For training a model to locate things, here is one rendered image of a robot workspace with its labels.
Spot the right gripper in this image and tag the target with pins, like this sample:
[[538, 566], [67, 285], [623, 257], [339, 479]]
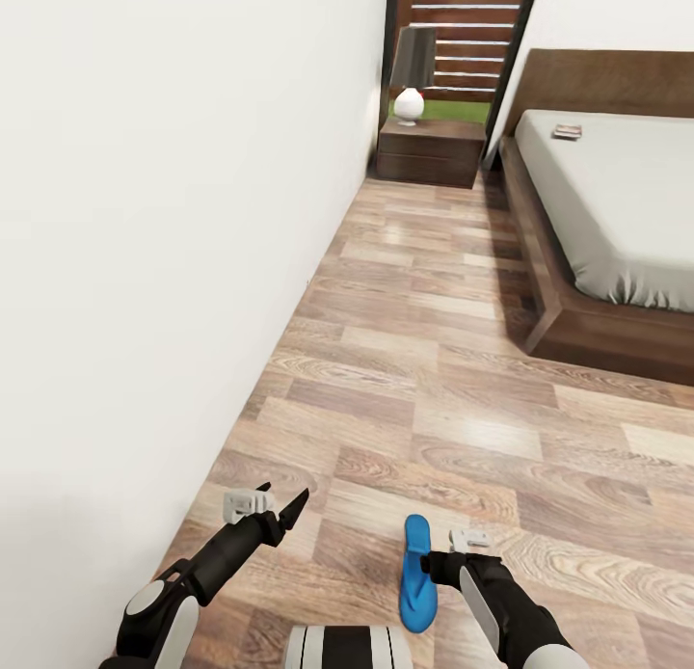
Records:
[[441, 567]]

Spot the sandal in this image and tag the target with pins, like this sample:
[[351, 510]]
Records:
[[418, 594]]

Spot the nightstand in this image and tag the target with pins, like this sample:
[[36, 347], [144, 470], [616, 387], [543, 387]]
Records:
[[443, 153]]

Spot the bed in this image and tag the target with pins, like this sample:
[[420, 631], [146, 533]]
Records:
[[606, 222]]

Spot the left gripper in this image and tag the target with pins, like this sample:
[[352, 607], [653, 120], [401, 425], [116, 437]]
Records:
[[238, 542]]

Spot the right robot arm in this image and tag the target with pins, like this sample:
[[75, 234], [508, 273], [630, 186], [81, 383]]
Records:
[[523, 635]]

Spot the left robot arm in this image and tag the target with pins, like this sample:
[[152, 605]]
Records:
[[159, 622]]

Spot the table lamp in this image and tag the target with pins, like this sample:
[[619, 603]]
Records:
[[413, 69]]

